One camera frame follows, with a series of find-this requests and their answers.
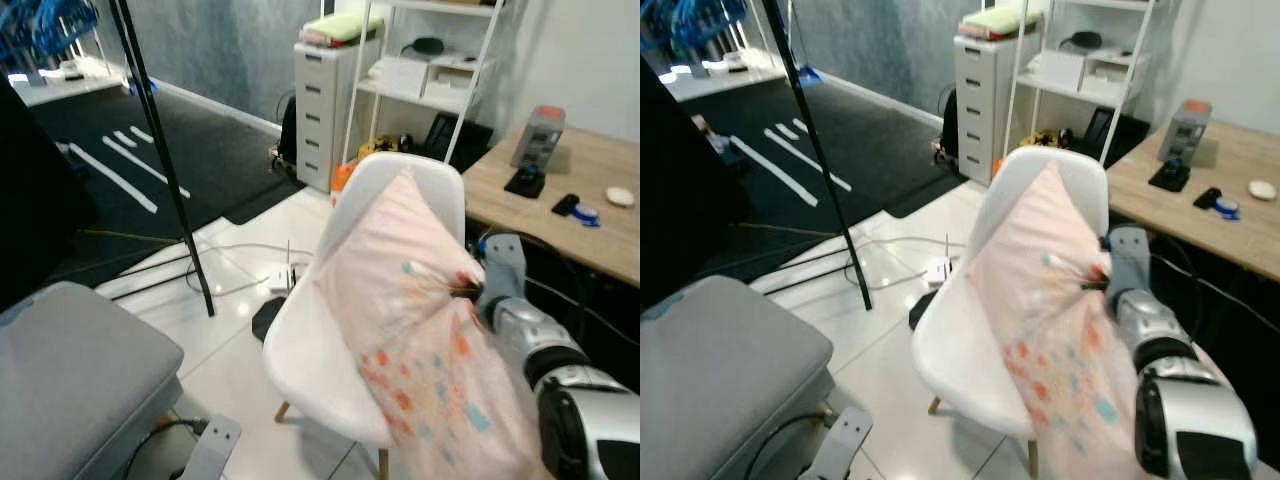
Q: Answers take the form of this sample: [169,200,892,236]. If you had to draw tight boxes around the wooden desk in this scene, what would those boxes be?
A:
[461,124,641,288]
[1104,119,1280,283]

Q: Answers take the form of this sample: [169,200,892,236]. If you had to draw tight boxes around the grey upholstered ottoman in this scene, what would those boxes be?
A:
[0,281,187,480]
[640,274,837,480]

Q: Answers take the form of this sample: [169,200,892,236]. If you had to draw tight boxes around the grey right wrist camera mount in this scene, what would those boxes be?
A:
[1104,224,1154,303]
[477,232,529,332]

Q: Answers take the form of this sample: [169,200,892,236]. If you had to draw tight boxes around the black flat bag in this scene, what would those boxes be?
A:
[1084,106,1153,163]
[419,111,493,163]

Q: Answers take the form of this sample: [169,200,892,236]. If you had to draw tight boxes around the blue clothes hangers bunch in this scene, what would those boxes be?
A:
[0,0,103,67]
[640,0,758,57]

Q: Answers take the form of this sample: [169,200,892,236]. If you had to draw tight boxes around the yellow black bag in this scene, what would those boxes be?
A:
[1029,127,1078,153]
[369,129,423,158]

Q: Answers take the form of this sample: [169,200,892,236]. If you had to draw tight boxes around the white drawer unit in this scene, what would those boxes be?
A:
[292,38,387,193]
[952,33,1042,188]

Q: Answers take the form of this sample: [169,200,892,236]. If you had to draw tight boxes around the white shell chair wooden legs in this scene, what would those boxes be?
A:
[261,151,468,480]
[911,146,1111,478]

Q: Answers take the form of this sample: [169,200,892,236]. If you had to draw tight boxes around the white ladder shelf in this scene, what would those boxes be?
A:
[339,0,523,168]
[999,0,1173,168]

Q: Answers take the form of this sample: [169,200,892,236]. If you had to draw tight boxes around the black desk gadget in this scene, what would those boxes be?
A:
[1147,159,1192,194]
[504,164,549,199]

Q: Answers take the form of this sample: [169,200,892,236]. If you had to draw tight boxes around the black router with antennas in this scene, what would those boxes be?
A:
[907,289,938,333]
[251,296,288,343]

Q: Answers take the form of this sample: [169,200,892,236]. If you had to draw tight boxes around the white storage box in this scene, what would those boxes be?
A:
[1085,51,1153,98]
[425,54,493,103]
[374,54,432,98]
[1034,49,1088,94]

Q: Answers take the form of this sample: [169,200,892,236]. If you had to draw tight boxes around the green folded cloth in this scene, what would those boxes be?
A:
[965,4,1044,37]
[305,9,387,43]

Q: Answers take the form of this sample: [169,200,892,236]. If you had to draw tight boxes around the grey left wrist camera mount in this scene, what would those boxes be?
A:
[182,414,243,480]
[799,404,874,480]

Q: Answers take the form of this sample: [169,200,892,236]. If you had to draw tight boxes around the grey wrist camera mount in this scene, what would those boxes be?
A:
[182,414,243,480]
[477,232,529,332]
[1104,224,1154,303]
[799,404,874,480]

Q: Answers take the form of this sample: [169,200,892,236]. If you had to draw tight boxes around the black backpack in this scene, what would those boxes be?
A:
[274,94,299,168]
[936,89,960,163]

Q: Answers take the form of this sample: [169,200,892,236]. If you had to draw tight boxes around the black metal clothes rack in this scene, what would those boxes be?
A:
[745,0,875,311]
[95,0,218,318]

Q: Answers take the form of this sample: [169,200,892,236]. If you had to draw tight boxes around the pink floral pillow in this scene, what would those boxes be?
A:
[964,162,1243,480]
[314,167,553,480]

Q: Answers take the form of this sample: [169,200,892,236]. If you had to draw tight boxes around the grey box orange top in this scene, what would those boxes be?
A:
[1157,97,1214,165]
[509,104,567,170]

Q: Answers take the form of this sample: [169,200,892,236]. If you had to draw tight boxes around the black hanging garment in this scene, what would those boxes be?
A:
[640,58,758,313]
[0,72,103,313]

